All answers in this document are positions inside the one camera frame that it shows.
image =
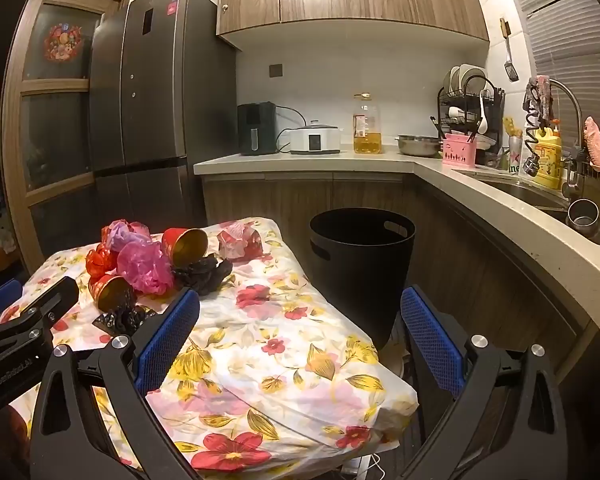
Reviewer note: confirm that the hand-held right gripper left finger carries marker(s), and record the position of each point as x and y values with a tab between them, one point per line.
167	340

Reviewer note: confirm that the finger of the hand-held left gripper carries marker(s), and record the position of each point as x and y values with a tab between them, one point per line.
50	305
0	300

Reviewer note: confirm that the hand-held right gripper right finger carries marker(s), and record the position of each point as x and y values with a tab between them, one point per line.
430	340

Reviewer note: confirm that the black plastic bag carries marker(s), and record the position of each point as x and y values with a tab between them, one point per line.
202	275
125	320

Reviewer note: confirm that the red paper cup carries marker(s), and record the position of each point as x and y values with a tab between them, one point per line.
172	245
100	287

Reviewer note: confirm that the red plastic bag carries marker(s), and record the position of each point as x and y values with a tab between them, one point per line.
100	260

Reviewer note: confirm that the black trash bin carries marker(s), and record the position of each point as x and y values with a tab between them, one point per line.
360	270

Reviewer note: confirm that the pale pink plastic bag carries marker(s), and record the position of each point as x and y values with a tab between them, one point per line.
127	236

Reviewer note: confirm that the red white wrapper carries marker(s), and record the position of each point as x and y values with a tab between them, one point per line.
239	244

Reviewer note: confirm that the orange chair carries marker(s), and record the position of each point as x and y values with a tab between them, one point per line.
0	260

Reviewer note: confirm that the floral printed blanket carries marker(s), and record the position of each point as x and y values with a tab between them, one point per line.
280	340

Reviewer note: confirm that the wooden lower cabinets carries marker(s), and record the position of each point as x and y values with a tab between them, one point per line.
260	200

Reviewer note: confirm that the steel kitchen sink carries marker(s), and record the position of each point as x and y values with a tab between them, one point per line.
525	195

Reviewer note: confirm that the pink utensil holder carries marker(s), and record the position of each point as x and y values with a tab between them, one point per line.
457	155

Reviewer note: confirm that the steel bowl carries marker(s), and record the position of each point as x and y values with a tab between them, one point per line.
419	146

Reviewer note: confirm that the steel cup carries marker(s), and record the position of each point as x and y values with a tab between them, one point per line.
582	217

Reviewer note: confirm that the white green can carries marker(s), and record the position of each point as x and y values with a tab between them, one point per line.
514	157

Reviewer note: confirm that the cooking oil bottle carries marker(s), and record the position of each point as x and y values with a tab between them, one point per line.
367	142

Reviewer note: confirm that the steel kitchen faucet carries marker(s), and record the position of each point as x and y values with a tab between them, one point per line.
572	185

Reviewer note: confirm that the beige kitchen countertop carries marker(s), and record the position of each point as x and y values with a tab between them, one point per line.
300	162

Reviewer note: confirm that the wooden glass door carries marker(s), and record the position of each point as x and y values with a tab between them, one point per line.
55	85

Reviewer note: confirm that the white plastic ladle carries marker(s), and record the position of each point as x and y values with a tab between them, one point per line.
483	125

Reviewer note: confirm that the dark grey refrigerator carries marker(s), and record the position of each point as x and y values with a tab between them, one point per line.
170	110

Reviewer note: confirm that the white rice cooker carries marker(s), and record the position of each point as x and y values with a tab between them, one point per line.
312	141

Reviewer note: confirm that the black air fryer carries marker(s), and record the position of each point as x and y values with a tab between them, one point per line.
257	125

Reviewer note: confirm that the black dish rack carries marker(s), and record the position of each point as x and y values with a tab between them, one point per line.
494	115

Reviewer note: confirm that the red door decoration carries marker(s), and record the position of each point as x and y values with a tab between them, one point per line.
63	42

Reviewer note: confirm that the row of white plates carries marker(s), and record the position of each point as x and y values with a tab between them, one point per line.
462	77

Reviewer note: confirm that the dark pink rag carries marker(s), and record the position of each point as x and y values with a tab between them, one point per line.
542	90

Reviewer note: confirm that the hanging metal spatula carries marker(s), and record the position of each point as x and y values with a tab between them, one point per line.
511	72

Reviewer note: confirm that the grey window blind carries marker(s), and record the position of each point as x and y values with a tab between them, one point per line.
580	35

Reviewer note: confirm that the dark wall socket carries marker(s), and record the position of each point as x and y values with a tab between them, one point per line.
276	70

